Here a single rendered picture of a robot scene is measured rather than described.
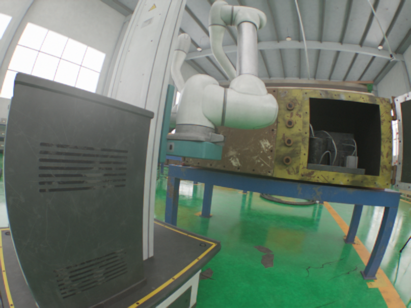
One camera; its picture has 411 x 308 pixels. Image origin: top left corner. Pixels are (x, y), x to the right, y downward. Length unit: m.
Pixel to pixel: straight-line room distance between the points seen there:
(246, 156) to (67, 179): 1.00
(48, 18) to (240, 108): 10.43
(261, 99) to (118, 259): 0.67
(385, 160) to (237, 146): 1.01
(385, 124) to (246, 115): 0.98
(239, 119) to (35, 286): 0.75
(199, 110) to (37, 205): 0.55
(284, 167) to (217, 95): 0.66
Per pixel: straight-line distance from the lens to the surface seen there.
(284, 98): 1.20
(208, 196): 2.11
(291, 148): 1.13
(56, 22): 10.65
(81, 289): 0.48
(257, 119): 0.66
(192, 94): 0.66
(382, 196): 1.34
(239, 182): 1.22
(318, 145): 1.22
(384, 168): 1.29
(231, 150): 1.18
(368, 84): 1.44
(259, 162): 1.12
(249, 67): 0.78
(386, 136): 1.31
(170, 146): 0.66
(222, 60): 1.02
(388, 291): 1.51
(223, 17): 1.07
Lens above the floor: 0.74
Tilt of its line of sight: level
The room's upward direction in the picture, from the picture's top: 6 degrees clockwise
